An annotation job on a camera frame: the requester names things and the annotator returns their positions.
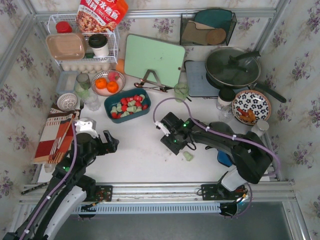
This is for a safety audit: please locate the clear plastic cup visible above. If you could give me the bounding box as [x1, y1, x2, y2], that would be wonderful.
[83, 93, 101, 112]

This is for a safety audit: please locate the green capsule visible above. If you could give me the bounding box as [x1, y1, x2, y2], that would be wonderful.
[183, 151, 194, 162]
[116, 103, 123, 112]

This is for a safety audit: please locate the teal storage basket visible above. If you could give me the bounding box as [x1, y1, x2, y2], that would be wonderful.
[104, 88, 151, 124]

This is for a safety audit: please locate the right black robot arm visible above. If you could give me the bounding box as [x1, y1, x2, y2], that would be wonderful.
[155, 112, 274, 192]

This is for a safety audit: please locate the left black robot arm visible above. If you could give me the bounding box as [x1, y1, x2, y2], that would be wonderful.
[3, 130, 119, 240]

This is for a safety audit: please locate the striped orange cloth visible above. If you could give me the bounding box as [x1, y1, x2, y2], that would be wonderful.
[33, 104, 81, 164]

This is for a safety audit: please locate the green glass cup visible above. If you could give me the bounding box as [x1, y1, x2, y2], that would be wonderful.
[174, 82, 189, 103]

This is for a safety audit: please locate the small white colander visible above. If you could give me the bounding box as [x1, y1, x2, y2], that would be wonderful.
[57, 93, 78, 112]

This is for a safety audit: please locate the black lid jar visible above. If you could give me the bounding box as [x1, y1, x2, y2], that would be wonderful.
[216, 87, 236, 110]

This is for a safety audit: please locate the green tinted glass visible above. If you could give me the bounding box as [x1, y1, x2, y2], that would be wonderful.
[74, 73, 91, 99]

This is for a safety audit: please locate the fruit bowl plate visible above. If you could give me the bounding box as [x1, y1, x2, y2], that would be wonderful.
[91, 70, 126, 97]

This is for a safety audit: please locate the blue floral plate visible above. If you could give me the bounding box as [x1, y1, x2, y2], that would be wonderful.
[231, 90, 272, 126]

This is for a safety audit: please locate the egg tray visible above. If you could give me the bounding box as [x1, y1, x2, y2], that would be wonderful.
[61, 62, 113, 74]

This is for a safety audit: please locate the white bottle silver cap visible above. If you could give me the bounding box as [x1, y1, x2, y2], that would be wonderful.
[251, 119, 270, 137]

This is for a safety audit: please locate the black frying pan with lid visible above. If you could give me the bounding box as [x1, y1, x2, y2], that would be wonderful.
[204, 47, 287, 103]

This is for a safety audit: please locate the mint green cutting board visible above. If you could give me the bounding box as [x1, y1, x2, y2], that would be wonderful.
[124, 34, 186, 87]

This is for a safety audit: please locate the beige food container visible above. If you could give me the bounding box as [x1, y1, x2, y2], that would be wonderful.
[45, 32, 87, 61]

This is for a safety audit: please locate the white cup black lid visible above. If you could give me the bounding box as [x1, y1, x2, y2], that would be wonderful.
[88, 33, 109, 57]

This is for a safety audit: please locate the black mesh organizer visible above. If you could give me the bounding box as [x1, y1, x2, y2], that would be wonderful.
[179, 8, 237, 46]

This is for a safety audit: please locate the red lid jar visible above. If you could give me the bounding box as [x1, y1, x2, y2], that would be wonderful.
[55, 21, 73, 34]

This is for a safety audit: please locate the red snack bag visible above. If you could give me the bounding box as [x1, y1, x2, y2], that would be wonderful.
[75, 0, 129, 33]

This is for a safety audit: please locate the white wire rack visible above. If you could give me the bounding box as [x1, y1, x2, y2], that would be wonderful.
[47, 13, 120, 64]

